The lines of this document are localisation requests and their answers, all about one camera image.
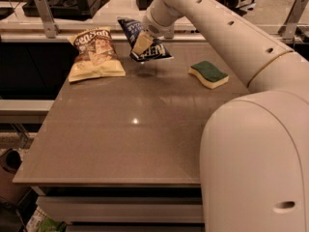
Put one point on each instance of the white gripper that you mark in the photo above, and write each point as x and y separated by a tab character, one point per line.
152	25

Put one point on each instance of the brown sea salt chip bag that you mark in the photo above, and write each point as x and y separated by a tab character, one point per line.
96	57

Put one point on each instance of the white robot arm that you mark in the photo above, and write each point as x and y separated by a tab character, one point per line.
254	153

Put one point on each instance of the brown cardboard box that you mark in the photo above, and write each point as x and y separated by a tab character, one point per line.
10	193

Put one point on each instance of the blue chip bag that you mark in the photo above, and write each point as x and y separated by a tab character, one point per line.
132	28

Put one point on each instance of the green and yellow sponge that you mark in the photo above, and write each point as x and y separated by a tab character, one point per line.
208	74

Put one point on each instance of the left metal bracket post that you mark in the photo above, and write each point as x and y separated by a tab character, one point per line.
49	27

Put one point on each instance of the white drawer front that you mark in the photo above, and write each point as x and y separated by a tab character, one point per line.
123	209

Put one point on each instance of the green bag under table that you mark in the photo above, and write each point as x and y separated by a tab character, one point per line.
50	225

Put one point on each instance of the metal bracket post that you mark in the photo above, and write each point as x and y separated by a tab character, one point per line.
287	30
49	27

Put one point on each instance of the right metal bracket post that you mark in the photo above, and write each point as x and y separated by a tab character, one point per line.
287	30

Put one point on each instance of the black tray on counter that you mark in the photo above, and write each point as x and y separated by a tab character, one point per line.
75	9

